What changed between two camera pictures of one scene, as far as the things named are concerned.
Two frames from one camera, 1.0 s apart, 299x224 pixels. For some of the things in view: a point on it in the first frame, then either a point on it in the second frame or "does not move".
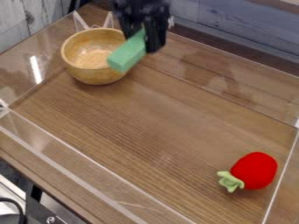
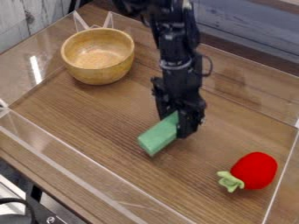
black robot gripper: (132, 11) → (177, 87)
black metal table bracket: (45, 210) does not move
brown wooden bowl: (85, 51) does not move
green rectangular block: (129, 52) → (161, 135)
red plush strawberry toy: (254, 171) does not move
